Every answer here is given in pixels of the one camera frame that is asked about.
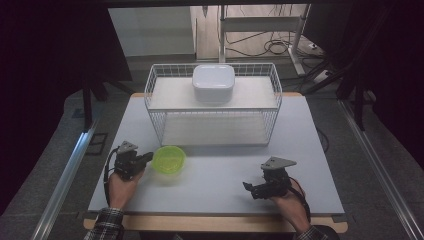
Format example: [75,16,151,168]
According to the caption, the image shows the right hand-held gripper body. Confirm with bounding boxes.
[251,156,298,201]

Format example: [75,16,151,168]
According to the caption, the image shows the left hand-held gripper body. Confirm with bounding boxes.
[113,140,148,182]

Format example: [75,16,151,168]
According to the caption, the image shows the green plastic bowl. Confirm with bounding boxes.
[151,145,187,175]

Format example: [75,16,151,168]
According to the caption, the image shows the white wire shelf rack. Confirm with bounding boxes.
[143,62,284,148]

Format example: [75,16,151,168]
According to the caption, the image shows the white plastic container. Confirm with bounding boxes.
[191,64,236,104]

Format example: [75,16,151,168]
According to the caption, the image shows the person's left hand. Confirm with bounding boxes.
[107,168,146,212]

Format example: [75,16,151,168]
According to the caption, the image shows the person's right hand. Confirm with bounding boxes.
[269,184,313,234]

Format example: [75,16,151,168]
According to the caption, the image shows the black metal stand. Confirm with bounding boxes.
[301,6,392,132]
[80,74,136,132]

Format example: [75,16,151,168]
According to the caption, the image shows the white power strip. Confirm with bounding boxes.
[312,69,335,85]

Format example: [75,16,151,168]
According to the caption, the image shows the dark curtain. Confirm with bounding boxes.
[0,0,134,216]
[303,0,424,169]

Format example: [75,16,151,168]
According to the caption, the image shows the left hand-held gripper cable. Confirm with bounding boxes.
[103,147,120,208]

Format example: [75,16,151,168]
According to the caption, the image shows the hand-held gripper cable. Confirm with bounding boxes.
[103,147,120,208]
[287,175,313,224]

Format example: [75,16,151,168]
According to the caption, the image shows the right hand-held gripper cable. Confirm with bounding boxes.
[287,175,313,224]

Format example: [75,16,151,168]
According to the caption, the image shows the black floor frame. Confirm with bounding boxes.
[84,132,110,156]

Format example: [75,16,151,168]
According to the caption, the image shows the thin black cable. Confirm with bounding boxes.
[315,127,331,155]

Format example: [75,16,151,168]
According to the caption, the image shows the aluminium rail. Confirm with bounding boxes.
[337,99,424,240]
[30,119,102,240]

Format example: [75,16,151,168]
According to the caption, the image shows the white wall panel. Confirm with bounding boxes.
[107,6,196,58]

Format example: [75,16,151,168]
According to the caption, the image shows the black floor cables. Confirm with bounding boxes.
[224,30,325,60]

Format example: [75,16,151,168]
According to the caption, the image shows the white metal desk frame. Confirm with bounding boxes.
[217,3,312,76]

